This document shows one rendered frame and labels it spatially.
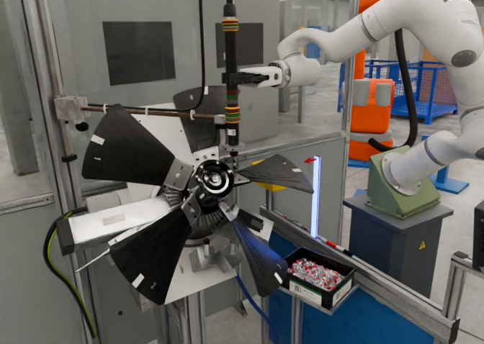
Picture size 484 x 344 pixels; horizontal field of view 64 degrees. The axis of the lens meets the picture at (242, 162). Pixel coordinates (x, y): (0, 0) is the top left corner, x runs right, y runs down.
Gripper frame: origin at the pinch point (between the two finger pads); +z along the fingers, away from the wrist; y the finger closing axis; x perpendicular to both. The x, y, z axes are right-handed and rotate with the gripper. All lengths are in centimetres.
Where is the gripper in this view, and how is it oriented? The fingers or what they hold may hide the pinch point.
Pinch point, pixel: (231, 78)
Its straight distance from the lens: 113.0
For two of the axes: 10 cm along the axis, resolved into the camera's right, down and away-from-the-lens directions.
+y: -5.5, -2.6, 8.0
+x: -0.2, -9.5, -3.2
